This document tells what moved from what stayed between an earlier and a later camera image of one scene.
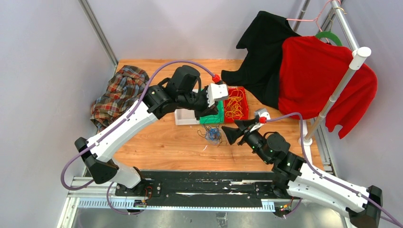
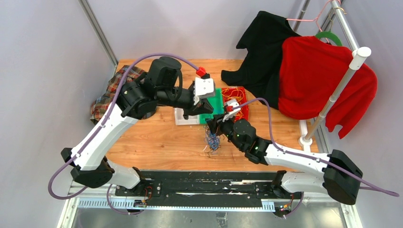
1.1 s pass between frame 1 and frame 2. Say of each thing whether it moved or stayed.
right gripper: moved
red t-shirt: stayed
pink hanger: stayed
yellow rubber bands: stayed
